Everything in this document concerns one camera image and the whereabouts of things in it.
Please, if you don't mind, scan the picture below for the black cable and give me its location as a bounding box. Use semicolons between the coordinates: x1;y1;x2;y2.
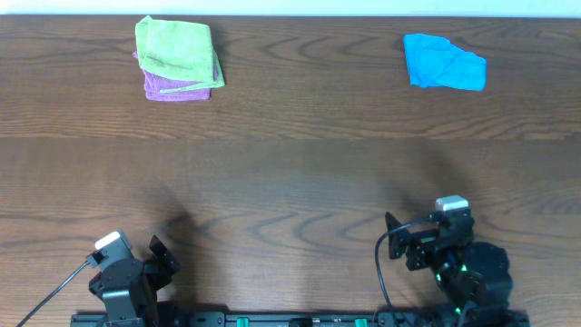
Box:
374;218;437;327
15;259;92;327

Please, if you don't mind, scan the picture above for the light green microfiber cloth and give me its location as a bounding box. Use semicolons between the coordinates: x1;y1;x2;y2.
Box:
135;16;214;82

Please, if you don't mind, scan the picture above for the left black cable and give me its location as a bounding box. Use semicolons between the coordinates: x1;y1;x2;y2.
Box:
15;259;92;327

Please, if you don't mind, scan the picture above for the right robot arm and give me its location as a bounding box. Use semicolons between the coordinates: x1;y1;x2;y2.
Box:
376;208;518;326

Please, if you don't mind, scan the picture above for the top folded purple cloth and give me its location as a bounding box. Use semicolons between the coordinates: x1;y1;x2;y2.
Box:
142;69;198;93

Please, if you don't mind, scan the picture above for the right black cable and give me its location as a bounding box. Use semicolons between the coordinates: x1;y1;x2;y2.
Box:
374;218;437;327

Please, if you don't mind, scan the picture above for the blue crumpled cloth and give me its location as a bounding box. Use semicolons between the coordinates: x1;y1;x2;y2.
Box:
403;34;487;92

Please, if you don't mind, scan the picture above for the folded purple cloth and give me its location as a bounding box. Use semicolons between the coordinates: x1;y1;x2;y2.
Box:
132;50;212;103
142;69;198;93

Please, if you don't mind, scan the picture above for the folded green cloth in stack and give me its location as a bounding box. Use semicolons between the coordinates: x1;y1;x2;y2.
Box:
161;52;225;94

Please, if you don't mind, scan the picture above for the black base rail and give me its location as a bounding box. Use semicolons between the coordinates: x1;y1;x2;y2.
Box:
70;310;531;327

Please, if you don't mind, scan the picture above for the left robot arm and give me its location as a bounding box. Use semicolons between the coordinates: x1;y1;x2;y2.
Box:
87;231;181;326

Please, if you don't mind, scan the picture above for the bottom folded purple cloth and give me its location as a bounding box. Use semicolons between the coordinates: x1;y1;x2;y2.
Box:
132;50;212;103

